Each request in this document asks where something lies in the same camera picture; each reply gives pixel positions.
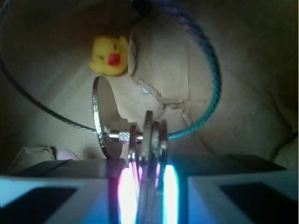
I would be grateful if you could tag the pink plush rabbit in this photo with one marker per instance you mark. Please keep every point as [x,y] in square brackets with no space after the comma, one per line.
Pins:
[66,154]

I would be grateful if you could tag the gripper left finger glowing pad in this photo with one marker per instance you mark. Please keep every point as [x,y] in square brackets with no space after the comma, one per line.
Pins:
[68,192]

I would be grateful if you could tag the yellow rubber duck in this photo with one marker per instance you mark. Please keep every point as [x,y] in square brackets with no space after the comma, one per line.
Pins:
[109,55]

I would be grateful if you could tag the brown paper bag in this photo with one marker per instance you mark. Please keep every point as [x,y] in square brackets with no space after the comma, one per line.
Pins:
[46,45]

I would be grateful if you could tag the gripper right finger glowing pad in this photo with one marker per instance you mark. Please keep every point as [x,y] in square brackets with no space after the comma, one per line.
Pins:
[229,189]

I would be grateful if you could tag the silver key bunch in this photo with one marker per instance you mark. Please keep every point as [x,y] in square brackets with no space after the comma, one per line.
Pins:
[150,160]

